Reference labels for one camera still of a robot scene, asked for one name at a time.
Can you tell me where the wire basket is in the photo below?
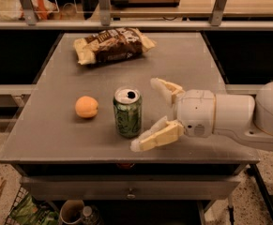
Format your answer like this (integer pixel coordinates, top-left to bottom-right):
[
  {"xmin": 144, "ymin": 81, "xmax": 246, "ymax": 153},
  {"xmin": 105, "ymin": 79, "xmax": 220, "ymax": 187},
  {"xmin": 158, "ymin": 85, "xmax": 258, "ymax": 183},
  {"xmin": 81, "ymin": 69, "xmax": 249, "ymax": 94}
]
[{"xmin": 4, "ymin": 187, "xmax": 28, "ymax": 225}]

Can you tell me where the brown paper cup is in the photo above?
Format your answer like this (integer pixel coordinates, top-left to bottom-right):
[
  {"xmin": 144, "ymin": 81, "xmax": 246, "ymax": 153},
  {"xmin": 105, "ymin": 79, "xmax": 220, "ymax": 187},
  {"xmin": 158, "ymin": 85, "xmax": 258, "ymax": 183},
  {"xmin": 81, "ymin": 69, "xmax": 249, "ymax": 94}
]
[{"xmin": 59, "ymin": 200, "xmax": 84, "ymax": 225}]

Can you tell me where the orange fruit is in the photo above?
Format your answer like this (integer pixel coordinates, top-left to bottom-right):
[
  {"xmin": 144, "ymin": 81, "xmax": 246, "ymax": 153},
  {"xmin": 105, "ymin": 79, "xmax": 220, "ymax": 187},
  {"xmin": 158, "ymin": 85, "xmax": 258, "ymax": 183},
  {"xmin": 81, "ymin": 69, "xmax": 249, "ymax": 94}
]
[{"xmin": 75, "ymin": 96, "xmax": 99, "ymax": 118}]

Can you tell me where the green bag in basket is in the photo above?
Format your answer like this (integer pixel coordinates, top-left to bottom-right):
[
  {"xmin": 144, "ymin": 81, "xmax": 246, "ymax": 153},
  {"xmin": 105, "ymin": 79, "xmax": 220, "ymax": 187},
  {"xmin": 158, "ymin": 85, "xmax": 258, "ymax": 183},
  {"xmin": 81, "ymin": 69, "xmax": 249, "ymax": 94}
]
[{"xmin": 10, "ymin": 194, "xmax": 59, "ymax": 225}]

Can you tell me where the green soda can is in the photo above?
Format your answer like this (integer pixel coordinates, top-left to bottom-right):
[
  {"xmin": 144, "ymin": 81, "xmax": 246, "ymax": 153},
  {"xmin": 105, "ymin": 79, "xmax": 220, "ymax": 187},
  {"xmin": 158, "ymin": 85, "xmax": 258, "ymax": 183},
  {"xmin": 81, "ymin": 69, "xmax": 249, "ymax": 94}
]
[{"xmin": 113, "ymin": 86, "xmax": 143, "ymax": 138}]

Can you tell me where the grey drawer with knob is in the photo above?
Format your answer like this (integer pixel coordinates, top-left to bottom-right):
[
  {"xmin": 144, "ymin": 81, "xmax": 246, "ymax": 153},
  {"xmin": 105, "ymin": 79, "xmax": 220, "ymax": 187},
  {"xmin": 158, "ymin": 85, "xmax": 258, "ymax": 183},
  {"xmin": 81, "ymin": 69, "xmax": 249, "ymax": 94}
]
[{"xmin": 21, "ymin": 176, "xmax": 240, "ymax": 201}]

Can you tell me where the clear plastic bottle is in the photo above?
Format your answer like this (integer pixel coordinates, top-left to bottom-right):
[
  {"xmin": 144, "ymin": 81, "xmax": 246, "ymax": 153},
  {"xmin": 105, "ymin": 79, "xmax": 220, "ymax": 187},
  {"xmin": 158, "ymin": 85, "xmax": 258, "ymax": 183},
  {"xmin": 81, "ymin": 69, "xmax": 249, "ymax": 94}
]
[{"xmin": 81, "ymin": 206, "xmax": 100, "ymax": 225}]

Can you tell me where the brown chip bag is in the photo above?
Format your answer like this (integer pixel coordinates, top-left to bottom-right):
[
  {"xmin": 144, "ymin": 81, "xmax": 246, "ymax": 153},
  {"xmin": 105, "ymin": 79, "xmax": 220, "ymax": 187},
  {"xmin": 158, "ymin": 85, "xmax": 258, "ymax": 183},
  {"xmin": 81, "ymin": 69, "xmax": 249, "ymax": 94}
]
[{"xmin": 73, "ymin": 27, "xmax": 156, "ymax": 65}]

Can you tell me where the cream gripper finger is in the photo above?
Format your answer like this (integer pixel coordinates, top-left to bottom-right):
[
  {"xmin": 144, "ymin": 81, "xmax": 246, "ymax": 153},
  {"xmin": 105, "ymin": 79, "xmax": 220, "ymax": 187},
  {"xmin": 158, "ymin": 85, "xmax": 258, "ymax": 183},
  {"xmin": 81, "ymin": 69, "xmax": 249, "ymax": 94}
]
[
  {"xmin": 150, "ymin": 78, "xmax": 184, "ymax": 107},
  {"xmin": 130, "ymin": 116, "xmax": 184, "ymax": 152}
]

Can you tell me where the metal shelf rail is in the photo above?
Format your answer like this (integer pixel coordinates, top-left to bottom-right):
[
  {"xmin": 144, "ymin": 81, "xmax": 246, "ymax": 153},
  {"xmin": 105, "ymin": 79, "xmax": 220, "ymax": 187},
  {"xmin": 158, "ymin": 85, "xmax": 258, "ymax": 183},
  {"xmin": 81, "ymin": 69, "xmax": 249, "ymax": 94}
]
[{"xmin": 0, "ymin": 20, "xmax": 273, "ymax": 31}]

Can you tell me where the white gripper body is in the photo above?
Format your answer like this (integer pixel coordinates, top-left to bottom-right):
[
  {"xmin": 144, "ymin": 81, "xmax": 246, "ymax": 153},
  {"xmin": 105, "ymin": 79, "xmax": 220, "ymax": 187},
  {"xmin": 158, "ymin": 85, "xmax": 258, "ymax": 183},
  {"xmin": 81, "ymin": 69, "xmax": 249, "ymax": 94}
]
[{"xmin": 174, "ymin": 90, "xmax": 216, "ymax": 138}]

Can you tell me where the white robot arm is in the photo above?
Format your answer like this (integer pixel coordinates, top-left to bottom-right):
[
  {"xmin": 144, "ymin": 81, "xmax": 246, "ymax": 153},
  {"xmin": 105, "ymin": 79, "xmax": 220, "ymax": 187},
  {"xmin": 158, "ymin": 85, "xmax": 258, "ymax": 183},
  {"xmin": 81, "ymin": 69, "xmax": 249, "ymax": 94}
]
[{"xmin": 130, "ymin": 78, "xmax": 273, "ymax": 152}]

